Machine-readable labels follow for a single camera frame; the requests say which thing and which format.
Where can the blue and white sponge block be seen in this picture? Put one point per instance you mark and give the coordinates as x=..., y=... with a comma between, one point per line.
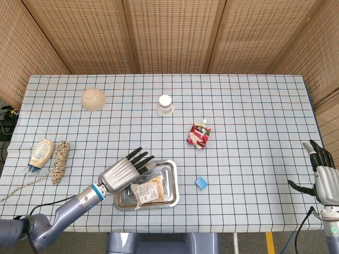
x=201, y=183

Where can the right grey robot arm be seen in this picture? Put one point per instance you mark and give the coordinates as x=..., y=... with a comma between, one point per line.
x=331, y=230

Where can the woven bamboo screen panel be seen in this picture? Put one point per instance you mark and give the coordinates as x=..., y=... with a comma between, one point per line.
x=320, y=58
x=174, y=34
x=18, y=53
x=251, y=34
x=84, y=34

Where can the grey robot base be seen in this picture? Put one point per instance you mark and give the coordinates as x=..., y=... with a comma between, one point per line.
x=161, y=243

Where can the upturned white paper cup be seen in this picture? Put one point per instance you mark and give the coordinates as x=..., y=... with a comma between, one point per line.
x=165, y=105

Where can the white table leg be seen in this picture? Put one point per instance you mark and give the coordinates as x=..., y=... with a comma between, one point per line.
x=236, y=243

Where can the blue checked tablecloth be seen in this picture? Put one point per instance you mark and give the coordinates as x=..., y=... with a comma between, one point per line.
x=238, y=105

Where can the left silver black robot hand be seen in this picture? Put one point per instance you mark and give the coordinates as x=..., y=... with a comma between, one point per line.
x=119, y=173

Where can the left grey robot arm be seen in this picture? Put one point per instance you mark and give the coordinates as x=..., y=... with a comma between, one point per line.
x=66, y=211

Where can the plastic-wrapped bread slice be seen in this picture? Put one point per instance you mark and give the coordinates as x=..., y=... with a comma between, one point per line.
x=149, y=191

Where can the beige squeeze sauce bottle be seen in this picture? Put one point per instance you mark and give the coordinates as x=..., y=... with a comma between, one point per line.
x=42, y=156

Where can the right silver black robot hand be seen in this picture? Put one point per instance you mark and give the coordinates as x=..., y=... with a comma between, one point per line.
x=327, y=185

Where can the red spouted drink pouch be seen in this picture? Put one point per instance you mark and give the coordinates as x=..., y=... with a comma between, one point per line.
x=198, y=135

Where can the upturned beige ceramic bowl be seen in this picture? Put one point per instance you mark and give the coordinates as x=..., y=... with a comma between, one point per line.
x=92, y=100

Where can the rectangular metal tray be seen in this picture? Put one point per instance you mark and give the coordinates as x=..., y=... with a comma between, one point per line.
x=172, y=185

